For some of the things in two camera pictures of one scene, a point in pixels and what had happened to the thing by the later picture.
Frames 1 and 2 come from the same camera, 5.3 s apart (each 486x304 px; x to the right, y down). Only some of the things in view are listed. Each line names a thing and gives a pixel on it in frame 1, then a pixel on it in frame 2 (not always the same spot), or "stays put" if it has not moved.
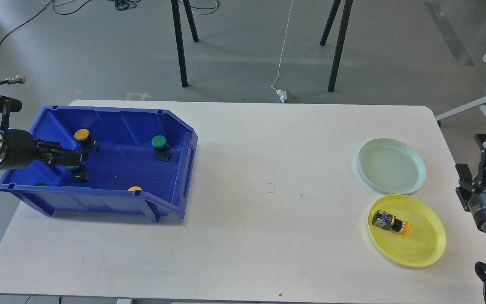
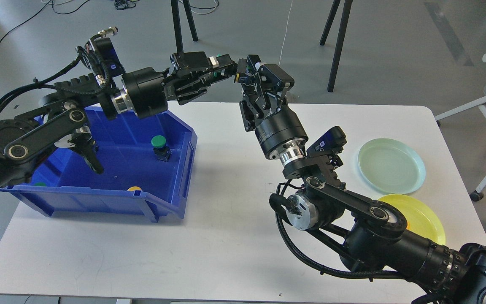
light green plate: x=391 y=166 stays put
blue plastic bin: x=139 y=160 stays put
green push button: x=80 y=172 -> x=248 y=67
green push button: x=162 y=152 stays put
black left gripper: x=21 y=150 -> x=143 y=88
